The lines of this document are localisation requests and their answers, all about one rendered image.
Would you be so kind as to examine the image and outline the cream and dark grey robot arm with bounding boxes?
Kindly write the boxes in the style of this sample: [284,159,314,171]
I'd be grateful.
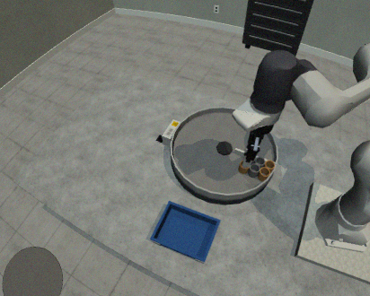
[232,42,370,253]

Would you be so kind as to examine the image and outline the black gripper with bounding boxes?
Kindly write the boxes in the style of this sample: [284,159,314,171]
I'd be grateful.
[242,125,274,168]

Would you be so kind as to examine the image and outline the bronze bushing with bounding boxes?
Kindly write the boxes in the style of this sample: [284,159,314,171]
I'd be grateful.
[238,161,249,174]
[263,161,275,173]
[257,167,270,181]

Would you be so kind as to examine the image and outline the blue crate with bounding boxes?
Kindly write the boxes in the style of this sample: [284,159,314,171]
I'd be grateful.
[150,201,221,264]

